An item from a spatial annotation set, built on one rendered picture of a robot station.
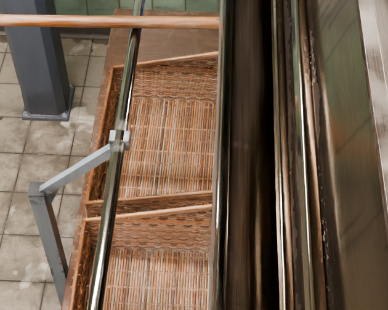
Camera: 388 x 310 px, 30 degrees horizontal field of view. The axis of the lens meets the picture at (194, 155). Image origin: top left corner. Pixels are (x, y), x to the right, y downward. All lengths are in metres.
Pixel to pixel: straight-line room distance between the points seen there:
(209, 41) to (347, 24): 1.80
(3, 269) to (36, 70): 0.81
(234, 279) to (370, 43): 0.50
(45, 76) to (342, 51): 2.25
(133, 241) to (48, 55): 1.13
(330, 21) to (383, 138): 0.33
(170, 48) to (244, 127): 1.38
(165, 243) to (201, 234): 0.11
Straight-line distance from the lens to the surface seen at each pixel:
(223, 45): 1.44
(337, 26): 0.97
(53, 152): 3.15
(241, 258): 1.18
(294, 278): 1.10
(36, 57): 3.01
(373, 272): 0.73
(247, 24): 1.53
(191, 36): 2.73
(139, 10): 1.93
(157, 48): 2.69
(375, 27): 0.80
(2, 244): 2.93
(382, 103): 0.73
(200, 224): 2.02
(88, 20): 1.87
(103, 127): 2.26
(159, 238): 2.09
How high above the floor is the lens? 2.42
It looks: 52 degrees down
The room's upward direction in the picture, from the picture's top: 1 degrees clockwise
